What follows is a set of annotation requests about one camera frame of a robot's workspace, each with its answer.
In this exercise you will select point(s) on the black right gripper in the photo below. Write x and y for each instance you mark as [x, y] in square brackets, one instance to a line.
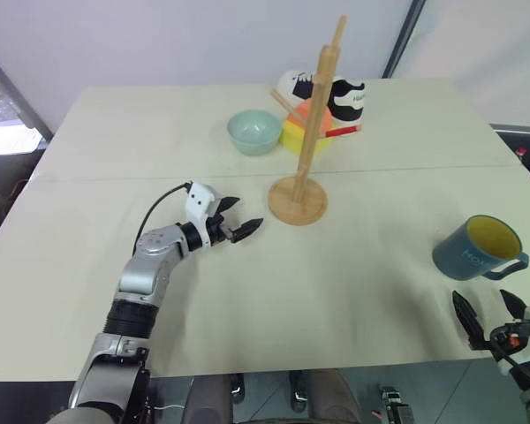
[522, 329]

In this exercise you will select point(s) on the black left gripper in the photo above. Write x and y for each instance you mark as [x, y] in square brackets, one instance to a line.
[216, 229]

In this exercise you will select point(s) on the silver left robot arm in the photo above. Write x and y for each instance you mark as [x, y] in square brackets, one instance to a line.
[137, 274]

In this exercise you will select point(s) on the wooden mug tree stand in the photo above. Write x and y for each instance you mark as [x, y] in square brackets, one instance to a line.
[307, 154]

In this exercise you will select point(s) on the black and white cow mug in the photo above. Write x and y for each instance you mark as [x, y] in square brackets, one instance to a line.
[349, 106]

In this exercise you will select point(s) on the blue mug yellow inside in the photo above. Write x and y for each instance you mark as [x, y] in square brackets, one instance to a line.
[459, 258]

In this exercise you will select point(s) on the light green bowl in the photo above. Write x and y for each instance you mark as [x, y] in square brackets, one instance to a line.
[252, 141]

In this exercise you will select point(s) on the yellow box orange lid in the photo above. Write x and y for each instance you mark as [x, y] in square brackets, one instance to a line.
[291, 134]

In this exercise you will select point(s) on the black metal device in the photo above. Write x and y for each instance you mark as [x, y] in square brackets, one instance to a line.
[395, 404]

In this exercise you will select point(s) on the red tape mark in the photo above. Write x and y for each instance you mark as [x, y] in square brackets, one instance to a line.
[342, 131]

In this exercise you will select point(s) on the dark rounded shape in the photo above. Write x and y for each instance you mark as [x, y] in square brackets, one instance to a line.
[331, 397]
[209, 402]

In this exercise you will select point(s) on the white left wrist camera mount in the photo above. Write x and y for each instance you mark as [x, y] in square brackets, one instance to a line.
[199, 199]

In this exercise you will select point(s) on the small black metal bracket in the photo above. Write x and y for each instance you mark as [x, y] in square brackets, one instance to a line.
[237, 388]
[297, 391]

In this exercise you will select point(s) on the dark grey wall post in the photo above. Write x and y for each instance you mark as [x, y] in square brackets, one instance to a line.
[405, 35]

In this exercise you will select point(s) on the dark window frame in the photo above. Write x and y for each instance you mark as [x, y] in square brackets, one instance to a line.
[13, 95]

